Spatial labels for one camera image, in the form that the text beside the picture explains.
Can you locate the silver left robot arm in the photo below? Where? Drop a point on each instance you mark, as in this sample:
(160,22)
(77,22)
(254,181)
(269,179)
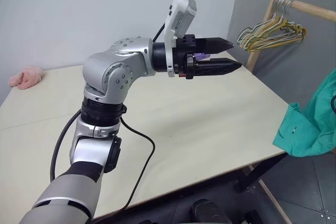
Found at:
(110,69)

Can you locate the purple tissue box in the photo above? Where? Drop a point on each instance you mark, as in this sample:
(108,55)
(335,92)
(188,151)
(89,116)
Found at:
(200,56)

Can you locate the wooden clothes rack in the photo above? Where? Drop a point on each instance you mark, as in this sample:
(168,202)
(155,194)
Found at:
(309,7)

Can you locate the green cloth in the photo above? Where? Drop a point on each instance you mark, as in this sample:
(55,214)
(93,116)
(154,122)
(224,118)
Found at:
(309,129)

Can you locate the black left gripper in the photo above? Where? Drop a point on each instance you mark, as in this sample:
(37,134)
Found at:
(183,51)

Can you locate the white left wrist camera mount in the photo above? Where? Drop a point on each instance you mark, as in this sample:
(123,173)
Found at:
(172,24)

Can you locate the black table leg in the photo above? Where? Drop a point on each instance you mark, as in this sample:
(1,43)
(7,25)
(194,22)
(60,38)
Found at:
(260,172)

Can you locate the dark rounded shape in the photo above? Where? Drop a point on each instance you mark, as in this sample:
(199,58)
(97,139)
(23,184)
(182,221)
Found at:
(206,211)

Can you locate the pink fluffy cloth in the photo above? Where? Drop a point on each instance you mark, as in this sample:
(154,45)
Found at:
(26,77)

